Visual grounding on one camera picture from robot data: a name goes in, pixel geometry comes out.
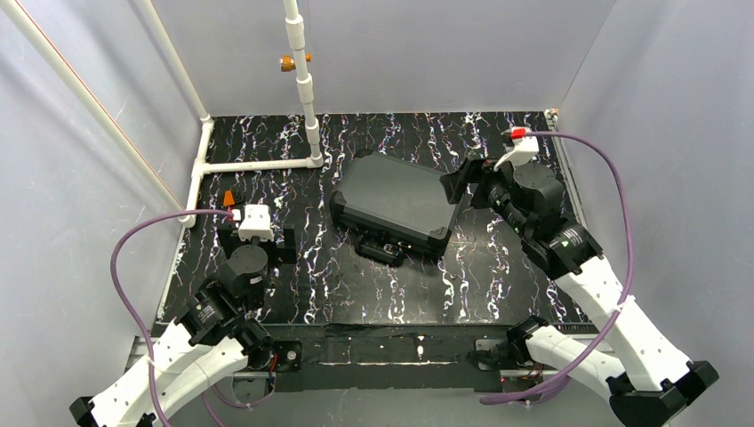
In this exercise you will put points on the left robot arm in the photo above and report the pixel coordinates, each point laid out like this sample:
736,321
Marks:
214,335

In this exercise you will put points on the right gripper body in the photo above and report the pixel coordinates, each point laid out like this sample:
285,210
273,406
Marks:
462,183

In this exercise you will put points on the orange black small clip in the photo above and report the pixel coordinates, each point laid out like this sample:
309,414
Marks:
232,198

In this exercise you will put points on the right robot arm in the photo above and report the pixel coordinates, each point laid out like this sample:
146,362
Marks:
645,379

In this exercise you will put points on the orange knob on pipe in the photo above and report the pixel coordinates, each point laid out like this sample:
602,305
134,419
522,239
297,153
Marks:
287,63

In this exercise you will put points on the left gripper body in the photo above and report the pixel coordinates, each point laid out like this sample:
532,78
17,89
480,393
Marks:
284,243

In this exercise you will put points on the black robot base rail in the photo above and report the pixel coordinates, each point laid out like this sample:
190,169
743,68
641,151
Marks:
379,357

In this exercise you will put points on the white pvc pipe frame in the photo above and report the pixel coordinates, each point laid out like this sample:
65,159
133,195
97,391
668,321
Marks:
118,63

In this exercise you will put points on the black poker set case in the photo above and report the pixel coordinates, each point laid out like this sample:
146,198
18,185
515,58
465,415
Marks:
393,207

